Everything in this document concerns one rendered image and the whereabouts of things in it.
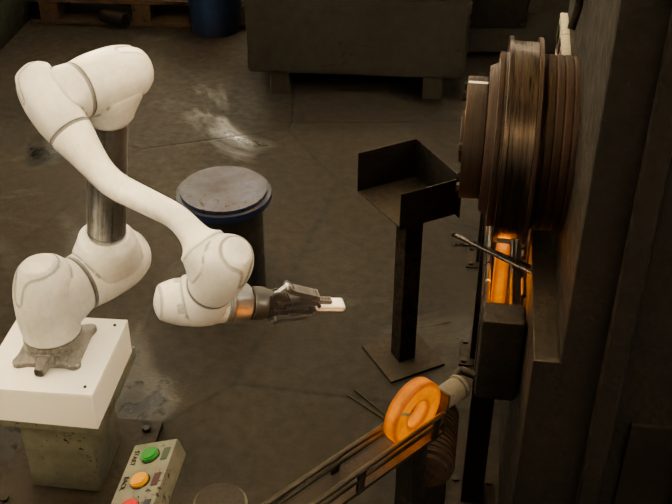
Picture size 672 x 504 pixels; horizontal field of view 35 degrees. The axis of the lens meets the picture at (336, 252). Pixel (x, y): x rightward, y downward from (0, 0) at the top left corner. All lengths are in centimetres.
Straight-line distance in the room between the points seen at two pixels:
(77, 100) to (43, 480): 122
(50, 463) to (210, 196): 103
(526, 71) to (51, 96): 102
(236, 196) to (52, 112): 126
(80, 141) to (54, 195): 211
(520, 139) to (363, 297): 164
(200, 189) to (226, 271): 150
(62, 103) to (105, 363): 78
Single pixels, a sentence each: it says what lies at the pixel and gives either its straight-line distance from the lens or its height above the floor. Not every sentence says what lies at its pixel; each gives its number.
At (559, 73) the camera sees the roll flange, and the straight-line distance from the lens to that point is 236.
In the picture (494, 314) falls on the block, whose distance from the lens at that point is 245.
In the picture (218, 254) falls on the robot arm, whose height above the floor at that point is 110.
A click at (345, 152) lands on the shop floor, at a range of 464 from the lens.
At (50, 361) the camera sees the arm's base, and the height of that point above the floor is 49.
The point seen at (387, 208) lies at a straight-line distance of 316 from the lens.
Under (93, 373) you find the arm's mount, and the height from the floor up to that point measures 47.
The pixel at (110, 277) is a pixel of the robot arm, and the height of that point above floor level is 65.
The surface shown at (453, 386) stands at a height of 69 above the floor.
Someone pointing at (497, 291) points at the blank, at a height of 74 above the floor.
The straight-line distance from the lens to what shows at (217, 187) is 359.
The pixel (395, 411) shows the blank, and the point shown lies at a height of 75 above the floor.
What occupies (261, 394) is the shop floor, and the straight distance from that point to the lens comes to 340.
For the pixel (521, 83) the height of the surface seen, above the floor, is 131.
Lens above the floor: 231
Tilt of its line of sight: 35 degrees down
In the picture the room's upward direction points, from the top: straight up
